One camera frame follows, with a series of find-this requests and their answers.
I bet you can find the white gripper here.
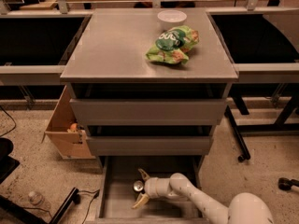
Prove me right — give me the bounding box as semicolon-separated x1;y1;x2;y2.
132;168;172;209

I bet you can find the green soda can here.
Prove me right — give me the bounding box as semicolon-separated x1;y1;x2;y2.
133;180;144;192

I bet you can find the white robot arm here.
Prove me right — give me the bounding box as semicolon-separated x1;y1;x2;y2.
132;168;274;224

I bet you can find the grey bottom drawer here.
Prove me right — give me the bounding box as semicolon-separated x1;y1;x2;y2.
86;156;210;224

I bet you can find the grey drawer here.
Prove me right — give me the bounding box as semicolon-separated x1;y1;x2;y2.
70;99;226;126
86;156;210;224
87;136;213;156

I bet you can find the grey middle drawer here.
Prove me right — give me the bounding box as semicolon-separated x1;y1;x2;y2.
87;136;213;156

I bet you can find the grey top drawer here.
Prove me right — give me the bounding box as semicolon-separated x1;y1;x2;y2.
70;99;226;126

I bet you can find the grey drawer cabinet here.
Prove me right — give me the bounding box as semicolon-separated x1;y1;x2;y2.
61;8;238;164

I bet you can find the cardboard box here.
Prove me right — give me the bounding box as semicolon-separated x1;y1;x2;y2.
45;88;93;159

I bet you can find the orange fruit in box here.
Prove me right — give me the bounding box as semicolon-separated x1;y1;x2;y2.
69;123;78;132

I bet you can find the black table leg with caster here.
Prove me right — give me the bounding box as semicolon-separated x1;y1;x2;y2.
224;106;250;162

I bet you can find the clear plastic bottle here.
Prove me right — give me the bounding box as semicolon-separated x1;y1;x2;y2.
28;191;50;211

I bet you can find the black stand leg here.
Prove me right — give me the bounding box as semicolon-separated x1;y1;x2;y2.
0;188;80;224

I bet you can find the black caster wheel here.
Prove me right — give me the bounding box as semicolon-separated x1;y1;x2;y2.
278;177;299;190

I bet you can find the green chip bag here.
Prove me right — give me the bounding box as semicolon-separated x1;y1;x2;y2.
146;25;199;64

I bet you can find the white bowl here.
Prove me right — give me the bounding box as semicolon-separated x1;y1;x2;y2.
157;9;187;30

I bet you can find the black floor cable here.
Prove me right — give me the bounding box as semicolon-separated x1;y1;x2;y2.
78;189;101;224

